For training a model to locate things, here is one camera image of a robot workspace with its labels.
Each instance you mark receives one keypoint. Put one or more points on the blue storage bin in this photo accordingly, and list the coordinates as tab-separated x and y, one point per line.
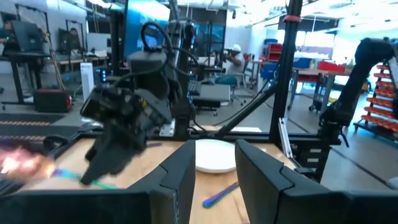
300	63

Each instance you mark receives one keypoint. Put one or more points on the white upright device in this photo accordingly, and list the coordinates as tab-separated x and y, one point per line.
87	81

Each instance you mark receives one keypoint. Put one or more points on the red tape band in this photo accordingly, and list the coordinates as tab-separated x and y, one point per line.
292	18

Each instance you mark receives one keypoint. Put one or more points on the black case red trim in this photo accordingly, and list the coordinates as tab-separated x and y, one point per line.
51	101

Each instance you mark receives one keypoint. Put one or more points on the person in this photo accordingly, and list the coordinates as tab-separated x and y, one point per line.
236	62
74	39
6	31

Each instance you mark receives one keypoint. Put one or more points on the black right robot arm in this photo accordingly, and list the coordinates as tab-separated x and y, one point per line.
149	71

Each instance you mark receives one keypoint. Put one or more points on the black desk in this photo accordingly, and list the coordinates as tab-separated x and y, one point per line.
25	56

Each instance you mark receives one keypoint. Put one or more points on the iridescent rainbow spoon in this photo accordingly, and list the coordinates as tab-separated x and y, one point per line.
18	165
154	144

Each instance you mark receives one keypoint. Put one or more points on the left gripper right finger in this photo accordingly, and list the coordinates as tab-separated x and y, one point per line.
311	208

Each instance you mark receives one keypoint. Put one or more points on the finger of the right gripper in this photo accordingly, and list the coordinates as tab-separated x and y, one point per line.
98	152
118	158

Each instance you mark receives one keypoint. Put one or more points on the black mat orange stripes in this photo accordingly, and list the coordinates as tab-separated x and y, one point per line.
31	118

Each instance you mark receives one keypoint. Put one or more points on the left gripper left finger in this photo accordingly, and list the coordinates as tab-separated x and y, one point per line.
93	208

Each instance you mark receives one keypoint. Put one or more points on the black monitor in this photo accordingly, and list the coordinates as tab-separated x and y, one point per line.
29	37

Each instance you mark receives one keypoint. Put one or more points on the red storage bins stack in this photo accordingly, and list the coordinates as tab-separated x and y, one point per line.
275	51

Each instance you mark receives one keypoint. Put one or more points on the grey cabinet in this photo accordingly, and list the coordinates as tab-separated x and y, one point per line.
211	93

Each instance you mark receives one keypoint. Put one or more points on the red storage bin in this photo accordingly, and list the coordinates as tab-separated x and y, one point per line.
331	66

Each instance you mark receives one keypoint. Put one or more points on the orange bin rack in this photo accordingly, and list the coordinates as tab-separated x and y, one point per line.
379	102

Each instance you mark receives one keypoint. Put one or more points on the white paper sheet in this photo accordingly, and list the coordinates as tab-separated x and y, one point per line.
245	129

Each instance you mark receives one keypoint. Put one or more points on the wooden workbench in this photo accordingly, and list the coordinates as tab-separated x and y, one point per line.
311	72

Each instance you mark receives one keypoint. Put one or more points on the white round plate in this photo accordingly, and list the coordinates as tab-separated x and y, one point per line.
214	155

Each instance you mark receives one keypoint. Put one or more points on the blue storage bins stack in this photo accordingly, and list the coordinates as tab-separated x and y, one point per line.
269	71

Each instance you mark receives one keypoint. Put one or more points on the silver mounting bracket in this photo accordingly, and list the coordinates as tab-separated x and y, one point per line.
167	129

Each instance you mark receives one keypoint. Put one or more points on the silver aluminium bar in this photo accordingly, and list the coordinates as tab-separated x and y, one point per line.
284	137

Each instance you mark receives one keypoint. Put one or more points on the iridescent rainbow knife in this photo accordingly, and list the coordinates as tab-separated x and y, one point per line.
217	196

